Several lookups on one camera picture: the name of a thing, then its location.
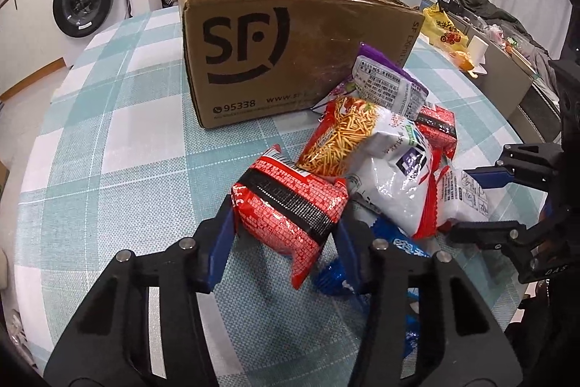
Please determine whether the brown cardboard box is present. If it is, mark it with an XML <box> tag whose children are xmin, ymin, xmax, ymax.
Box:
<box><xmin>177</xmin><ymin>0</ymin><xmax>427</xmax><ymax>129</ymax></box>

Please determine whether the large white snack packet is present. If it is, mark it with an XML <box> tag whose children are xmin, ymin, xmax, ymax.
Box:
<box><xmin>347</xmin><ymin>106</ymin><xmax>447</xmax><ymax>240</ymax></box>

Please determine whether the dark blue cookie packet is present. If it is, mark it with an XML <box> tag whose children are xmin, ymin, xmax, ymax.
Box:
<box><xmin>315</xmin><ymin>217</ymin><xmax>433</xmax><ymax>295</ymax></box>

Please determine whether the teal checked tablecloth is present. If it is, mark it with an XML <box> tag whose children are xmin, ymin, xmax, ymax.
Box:
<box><xmin>16</xmin><ymin>4</ymin><xmax>551</xmax><ymax>387</ymax></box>

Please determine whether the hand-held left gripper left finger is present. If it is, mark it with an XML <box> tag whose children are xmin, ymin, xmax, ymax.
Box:
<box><xmin>43</xmin><ymin>192</ymin><xmax>239</xmax><ymax>387</ymax></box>

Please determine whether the white paper roll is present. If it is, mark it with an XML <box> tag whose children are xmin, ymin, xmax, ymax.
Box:
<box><xmin>467</xmin><ymin>36</ymin><xmax>492</xmax><ymax>63</ymax></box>

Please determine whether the orange fruit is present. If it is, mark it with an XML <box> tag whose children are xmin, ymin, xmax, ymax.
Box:
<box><xmin>453</xmin><ymin>50</ymin><xmax>481</xmax><ymax>73</ymax></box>

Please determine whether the small red snack packet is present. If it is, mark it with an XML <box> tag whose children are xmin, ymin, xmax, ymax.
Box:
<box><xmin>414</xmin><ymin>106</ymin><xmax>458</xmax><ymax>161</ymax></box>

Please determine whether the yellow plastic bag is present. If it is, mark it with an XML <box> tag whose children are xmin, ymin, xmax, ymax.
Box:
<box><xmin>422</xmin><ymin>1</ymin><xmax>469</xmax><ymax>48</ymax></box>

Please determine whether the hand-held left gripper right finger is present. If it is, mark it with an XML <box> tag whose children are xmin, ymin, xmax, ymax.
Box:
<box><xmin>333</xmin><ymin>219</ymin><xmax>519</xmax><ymax>387</ymax></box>

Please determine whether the light blue snack packet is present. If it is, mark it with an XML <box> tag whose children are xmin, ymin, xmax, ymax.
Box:
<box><xmin>401</xmin><ymin>287</ymin><xmax>427</xmax><ymax>358</ymax></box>

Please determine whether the white kitchen base cabinet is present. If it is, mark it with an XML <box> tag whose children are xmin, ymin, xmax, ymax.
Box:
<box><xmin>0</xmin><ymin>0</ymin><xmax>64</xmax><ymax>98</ymax></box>

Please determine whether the white purple-edged candy packet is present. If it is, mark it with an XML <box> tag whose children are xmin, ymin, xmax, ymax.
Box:
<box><xmin>353</xmin><ymin>44</ymin><xmax>429</xmax><ymax>121</ymax></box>

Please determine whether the red black-striped snack packet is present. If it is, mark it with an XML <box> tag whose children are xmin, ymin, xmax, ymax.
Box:
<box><xmin>231</xmin><ymin>144</ymin><xmax>349</xmax><ymax>290</ymax></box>

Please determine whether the white red-edged snack packet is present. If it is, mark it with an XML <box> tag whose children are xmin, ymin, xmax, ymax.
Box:
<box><xmin>432</xmin><ymin>167</ymin><xmax>491</xmax><ymax>229</ymax></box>

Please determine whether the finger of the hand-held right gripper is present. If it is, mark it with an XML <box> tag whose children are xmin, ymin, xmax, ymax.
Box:
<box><xmin>446</xmin><ymin>220</ymin><xmax>540</xmax><ymax>254</ymax></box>
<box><xmin>463</xmin><ymin>143</ymin><xmax>563</xmax><ymax>193</ymax></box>

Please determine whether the dark grey blanket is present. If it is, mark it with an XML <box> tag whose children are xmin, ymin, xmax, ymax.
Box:
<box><xmin>448</xmin><ymin>0</ymin><xmax>563</xmax><ymax>57</ymax></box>

